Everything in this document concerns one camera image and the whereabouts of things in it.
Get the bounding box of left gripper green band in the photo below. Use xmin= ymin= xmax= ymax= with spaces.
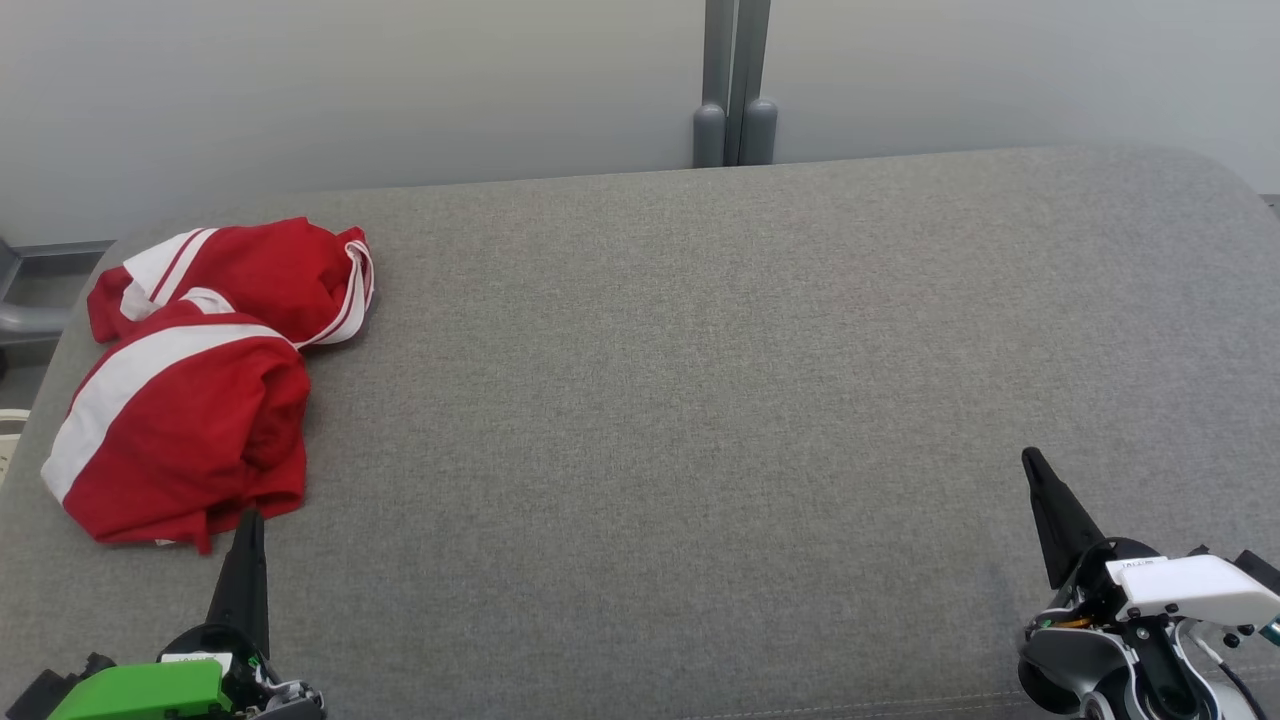
xmin=45 ymin=509 xmax=327 ymax=720

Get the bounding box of grey partition post with base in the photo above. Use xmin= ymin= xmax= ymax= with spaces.
xmin=0 ymin=238 xmax=116 ymax=347

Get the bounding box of red shorts white stripe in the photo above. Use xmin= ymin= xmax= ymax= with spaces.
xmin=40 ymin=300 xmax=313 ymax=555

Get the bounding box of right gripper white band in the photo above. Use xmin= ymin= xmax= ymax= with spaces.
xmin=1021 ymin=447 xmax=1280 ymax=651

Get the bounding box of cream plastic laundry basket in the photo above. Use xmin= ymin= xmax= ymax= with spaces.
xmin=0 ymin=408 xmax=33 ymax=486

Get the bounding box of black right camera cable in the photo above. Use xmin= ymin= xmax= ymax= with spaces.
xmin=1180 ymin=620 xmax=1273 ymax=720

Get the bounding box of red basketball jersey white trim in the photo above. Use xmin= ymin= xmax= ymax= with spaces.
xmin=86 ymin=217 xmax=377 ymax=351

